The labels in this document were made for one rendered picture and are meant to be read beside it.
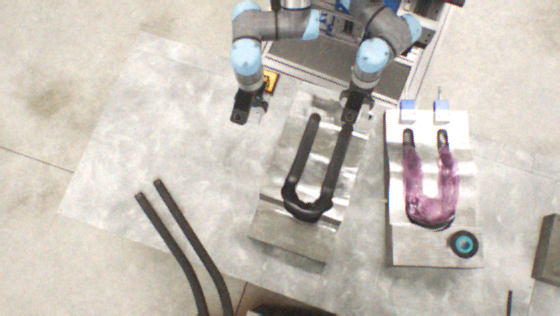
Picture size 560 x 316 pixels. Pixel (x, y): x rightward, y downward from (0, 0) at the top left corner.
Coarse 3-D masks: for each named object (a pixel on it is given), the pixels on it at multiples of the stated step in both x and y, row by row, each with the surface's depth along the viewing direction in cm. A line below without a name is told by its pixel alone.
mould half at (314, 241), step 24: (312, 96) 156; (288, 120) 155; (336, 120) 154; (360, 120) 154; (288, 144) 153; (360, 144) 152; (288, 168) 148; (312, 168) 149; (264, 192) 144; (312, 192) 144; (336, 192) 144; (264, 216) 150; (288, 216) 149; (336, 216) 142; (264, 240) 148; (288, 240) 148; (312, 240) 147
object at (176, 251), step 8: (136, 192) 156; (136, 200) 156; (144, 200) 155; (144, 208) 154; (152, 208) 154; (152, 216) 152; (160, 224) 151; (160, 232) 150; (168, 232) 150; (168, 240) 148; (176, 248) 147; (176, 256) 146
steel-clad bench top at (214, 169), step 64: (128, 64) 171; (192, 64) 170; (128, 128) 165; (192, 128) 164; (256, 128) 164; (128, 192) 159; (192, 192) 159; (256, 192) 158; (384, 192) 157; (512, 192) 155; (192, 256) 153; (256, 256) 153; (384, 256) 151; (512, 256) 150
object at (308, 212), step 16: (352, 128) 153; (304, 144) 153; (336, 144) 152; (304, 160) 151; (336, 160) 152; (288, 176) 146; (336, 176) 149; (288, 192) 148; (320, 192) 143; (288, 208) 149; (304, 208) 148; (320, 208) 147
